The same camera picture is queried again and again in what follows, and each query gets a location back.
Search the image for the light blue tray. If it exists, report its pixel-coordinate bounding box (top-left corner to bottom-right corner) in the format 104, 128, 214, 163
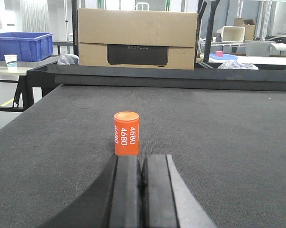
209, 53, 238, 63

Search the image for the black side table frame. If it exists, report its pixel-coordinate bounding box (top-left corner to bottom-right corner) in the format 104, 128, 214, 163
0, 65, 58, 112

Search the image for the black vertical post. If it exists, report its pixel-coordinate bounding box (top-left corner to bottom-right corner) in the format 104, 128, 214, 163
197, 0, 220, 62

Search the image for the crumpled plastic bag right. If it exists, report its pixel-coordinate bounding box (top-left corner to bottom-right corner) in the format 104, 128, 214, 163
217, 60, 258, 70

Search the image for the blue plastic crate on table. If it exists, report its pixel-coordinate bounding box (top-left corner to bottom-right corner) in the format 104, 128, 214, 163
0, 32, 53, 62

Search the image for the crumpled plastic bag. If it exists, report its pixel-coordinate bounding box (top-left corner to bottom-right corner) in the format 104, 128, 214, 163
57, 53, 79, 65
217, 60, 258, 70

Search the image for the crumpled plastic bag left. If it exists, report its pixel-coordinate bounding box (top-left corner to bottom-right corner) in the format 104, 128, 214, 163
57, 53, 79, 65

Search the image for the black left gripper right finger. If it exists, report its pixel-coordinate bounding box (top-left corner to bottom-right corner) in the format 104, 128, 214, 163
142, 154, 216, 228

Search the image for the small brown cardboard box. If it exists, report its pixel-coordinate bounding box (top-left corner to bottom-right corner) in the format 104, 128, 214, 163
233, 18, 256, 40

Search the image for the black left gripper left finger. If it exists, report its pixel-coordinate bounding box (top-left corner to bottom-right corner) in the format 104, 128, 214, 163
41, 155, 141, 228

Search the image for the white open box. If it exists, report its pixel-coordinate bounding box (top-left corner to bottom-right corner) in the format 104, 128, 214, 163
217, 26, 245, 43

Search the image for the white paper cup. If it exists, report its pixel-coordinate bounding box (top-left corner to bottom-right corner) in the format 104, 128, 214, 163
4, 54, 17, 71

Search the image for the large brown cardboard box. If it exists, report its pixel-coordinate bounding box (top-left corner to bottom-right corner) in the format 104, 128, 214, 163
77, 8, 199, 69

